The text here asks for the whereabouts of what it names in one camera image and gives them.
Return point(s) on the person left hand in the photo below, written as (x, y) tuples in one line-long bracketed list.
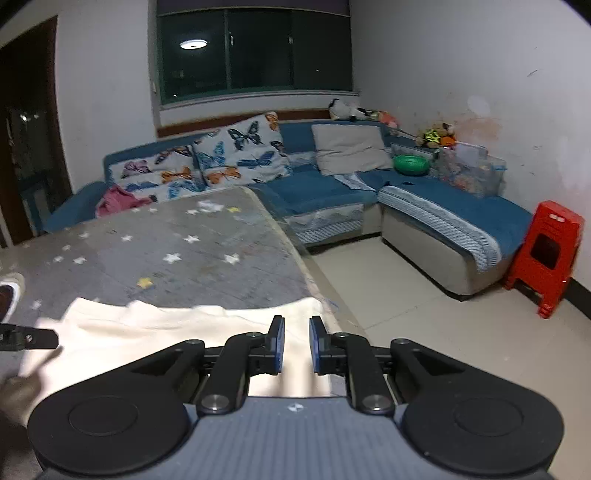
[(22, 391)]

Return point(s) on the grey plain pillow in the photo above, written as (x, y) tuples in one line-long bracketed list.
[(349, 149)]

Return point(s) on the red plastic stool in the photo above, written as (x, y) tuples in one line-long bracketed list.
[(546, 259)]

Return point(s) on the left butterfly pillow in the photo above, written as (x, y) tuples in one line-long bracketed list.
[(167, 175)]

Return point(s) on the blue corner sofa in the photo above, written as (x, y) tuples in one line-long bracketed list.
[(462, 242)]

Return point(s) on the pink garment on sofa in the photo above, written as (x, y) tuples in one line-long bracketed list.
[(116, 200)]

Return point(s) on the cream sweatshirt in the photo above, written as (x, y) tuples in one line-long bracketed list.
[(95, 338)]

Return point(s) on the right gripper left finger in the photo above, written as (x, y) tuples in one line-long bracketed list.
[(132, 417)]

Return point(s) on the yellow orange plush toys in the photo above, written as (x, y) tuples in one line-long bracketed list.
[(440, 135)]

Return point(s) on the black round induction cooktop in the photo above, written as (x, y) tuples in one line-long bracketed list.
[(12, 288)]

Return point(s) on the right butterfly pillow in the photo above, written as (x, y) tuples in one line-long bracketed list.
[(247, 152)]

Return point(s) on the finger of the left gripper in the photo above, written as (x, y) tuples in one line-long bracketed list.
[(15, 338)]

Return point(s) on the clear plastic toy box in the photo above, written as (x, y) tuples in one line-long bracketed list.
[(471, 168)]

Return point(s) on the black white plush toy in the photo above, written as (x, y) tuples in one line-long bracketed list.
[(339, 110)]

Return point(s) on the dark window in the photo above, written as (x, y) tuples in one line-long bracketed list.
[(214, 48)]

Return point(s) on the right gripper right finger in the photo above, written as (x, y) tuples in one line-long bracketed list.
[(452, 414)]

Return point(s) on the green round toy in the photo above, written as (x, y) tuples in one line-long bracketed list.
[(411, 165)]

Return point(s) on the butterfly pillow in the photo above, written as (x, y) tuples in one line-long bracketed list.
[(247, 152), (167, 175)]

